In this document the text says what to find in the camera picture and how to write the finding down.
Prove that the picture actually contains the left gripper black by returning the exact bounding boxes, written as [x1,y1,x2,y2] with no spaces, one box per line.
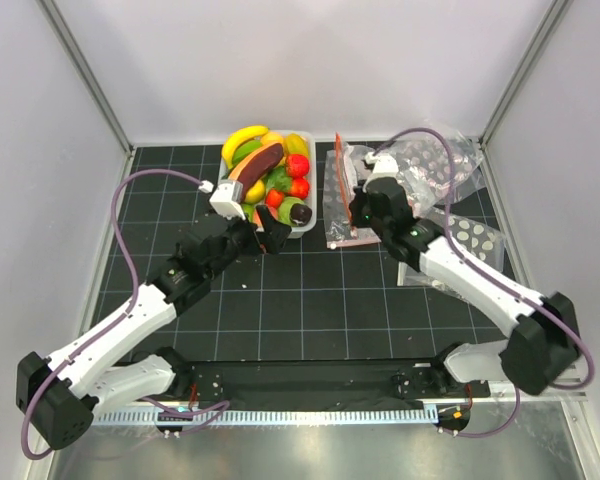
[205,205,290,280]

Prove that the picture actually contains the dark purple eggplant toy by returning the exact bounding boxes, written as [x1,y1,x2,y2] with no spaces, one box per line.
[277,196,313,227]

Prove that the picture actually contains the zip bag red zipper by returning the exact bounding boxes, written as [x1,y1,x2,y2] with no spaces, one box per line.
[322,133,380,250]

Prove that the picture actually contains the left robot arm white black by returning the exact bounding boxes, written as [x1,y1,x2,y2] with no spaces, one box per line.
[16,206,291,450]

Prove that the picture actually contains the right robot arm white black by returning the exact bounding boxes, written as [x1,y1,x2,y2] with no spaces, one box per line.
[349,177,581,396]

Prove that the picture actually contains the white plastic food bin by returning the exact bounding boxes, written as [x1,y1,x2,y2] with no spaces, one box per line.
[216,130,318,240]

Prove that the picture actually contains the polka dot bag back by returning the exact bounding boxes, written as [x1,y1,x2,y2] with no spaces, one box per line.
[380,124,485,216]

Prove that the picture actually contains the polka dot bag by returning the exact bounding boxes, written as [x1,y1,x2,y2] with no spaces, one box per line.
[380,124,485,216]
[397,214,506,298]

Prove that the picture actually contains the polka dot bag right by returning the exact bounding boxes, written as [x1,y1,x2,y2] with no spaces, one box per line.
[397,214,506,298]

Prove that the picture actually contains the red strawberry lower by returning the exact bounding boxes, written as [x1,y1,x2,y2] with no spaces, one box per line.
[288,177,310,200]

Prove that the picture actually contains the red strawberry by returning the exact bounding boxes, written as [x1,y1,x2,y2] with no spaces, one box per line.
[285,153,311,179]
[288,177,310,200]

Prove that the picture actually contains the red strawberry upper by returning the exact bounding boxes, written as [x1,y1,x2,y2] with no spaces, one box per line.
[285,153,311,179]

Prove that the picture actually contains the hot dog toy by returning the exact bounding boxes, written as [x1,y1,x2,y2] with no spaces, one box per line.
[228,142,284,200]

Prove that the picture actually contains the black grid mat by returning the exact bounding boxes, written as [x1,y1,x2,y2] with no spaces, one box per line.
[120,145,501,362]

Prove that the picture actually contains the yellow starfruit toy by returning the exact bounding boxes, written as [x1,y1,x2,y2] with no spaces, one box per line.
[284,133,310,158]

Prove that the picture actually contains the yellow banana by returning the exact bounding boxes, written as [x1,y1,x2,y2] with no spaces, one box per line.
[221,125,269,168]

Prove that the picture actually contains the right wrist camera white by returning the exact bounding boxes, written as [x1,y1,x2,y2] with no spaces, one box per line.
[363,152,399,185]

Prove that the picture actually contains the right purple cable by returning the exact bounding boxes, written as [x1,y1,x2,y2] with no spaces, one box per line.
[372,127,595,437]

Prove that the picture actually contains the purple cable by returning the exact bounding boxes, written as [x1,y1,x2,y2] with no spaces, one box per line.
[19,168,231,460]
[372,127,595,437]

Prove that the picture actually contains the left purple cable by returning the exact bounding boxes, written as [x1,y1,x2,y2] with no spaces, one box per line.
[19,168,231,460]

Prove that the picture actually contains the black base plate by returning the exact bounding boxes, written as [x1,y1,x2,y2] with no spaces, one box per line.
[154,358,490,412]

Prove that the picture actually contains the slotted cable duct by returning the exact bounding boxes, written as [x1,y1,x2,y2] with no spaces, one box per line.
[93,404,438,428]

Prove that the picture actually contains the left aluminium frame post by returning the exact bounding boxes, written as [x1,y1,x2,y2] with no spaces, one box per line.
[36,0,133,156]

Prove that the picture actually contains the aluminium frame post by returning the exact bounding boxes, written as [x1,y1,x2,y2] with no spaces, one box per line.
[36,0,133,156]
[479,0,573,149]

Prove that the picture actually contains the right aluminium frame post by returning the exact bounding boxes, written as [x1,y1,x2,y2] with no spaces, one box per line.
[479,0,573,149]

